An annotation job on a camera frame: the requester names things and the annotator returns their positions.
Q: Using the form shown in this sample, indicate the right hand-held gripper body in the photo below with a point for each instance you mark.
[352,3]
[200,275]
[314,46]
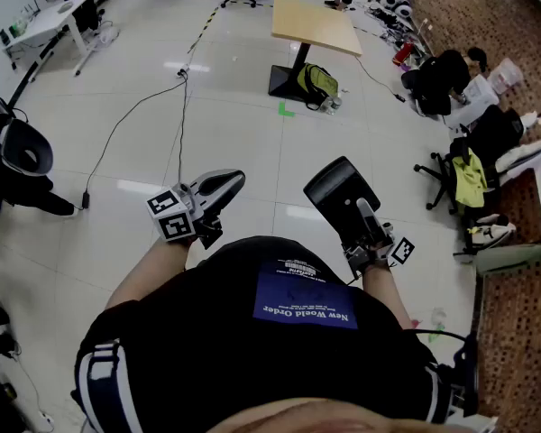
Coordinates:
[369,253]

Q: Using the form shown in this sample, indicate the green bottle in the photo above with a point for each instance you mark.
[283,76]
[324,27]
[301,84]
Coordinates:
[18,26]

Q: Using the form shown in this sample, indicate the crumpled clear plastic bottle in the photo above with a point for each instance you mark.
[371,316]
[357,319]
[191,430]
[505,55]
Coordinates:
[438,320]

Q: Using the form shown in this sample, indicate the crumpled clear plastic bag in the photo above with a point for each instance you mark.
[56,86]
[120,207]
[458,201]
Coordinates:
[106,35]

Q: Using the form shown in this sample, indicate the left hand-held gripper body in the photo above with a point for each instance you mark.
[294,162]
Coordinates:
[171,217]

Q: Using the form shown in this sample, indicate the white desk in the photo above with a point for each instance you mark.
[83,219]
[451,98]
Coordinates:
[49,18]

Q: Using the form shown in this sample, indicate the white round wheeled device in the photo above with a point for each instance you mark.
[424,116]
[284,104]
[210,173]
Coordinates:
[397,2]

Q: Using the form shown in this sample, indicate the person's right forearm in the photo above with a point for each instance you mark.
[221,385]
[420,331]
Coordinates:
[384,292]

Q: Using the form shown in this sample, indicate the light wooden pedestal table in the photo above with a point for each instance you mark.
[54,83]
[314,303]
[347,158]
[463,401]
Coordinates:
[313,25]

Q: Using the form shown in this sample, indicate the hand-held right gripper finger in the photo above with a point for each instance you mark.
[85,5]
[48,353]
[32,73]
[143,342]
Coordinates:
[369,223]

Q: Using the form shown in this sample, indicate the yellow black striped floor tape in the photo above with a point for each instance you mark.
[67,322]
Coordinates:
[205,27]

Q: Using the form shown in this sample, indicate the office chair with clothes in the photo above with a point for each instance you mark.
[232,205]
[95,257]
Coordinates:
[446,174]

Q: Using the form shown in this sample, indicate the red bottle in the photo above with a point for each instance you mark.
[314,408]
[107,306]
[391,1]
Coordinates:
[403,53]

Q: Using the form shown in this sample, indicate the black router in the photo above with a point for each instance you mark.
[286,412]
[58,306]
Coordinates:
[32,11]

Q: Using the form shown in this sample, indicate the green black backpack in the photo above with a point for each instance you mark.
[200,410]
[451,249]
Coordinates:
[318,84]

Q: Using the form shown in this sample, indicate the person's left forearm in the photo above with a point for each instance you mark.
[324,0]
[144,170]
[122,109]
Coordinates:
[140,273]

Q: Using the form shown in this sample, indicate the person's black printed shirt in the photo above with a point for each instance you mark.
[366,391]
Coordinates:
[234,359]

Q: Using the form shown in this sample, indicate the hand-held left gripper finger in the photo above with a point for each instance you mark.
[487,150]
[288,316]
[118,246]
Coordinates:
[221,185]

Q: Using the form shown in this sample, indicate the small white power strip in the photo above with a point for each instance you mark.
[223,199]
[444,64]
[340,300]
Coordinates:
[46,421]

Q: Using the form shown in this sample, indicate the black jacket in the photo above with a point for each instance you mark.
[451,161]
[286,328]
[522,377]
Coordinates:
[498,133]

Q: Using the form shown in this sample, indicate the yellow-green jacket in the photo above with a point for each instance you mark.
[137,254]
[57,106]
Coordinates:
[469,178]

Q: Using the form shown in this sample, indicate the black grey seat machine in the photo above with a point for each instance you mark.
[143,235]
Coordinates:
[22,160]

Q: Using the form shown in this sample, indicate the grey-green flat board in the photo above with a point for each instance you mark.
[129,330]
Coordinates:
[518,257]

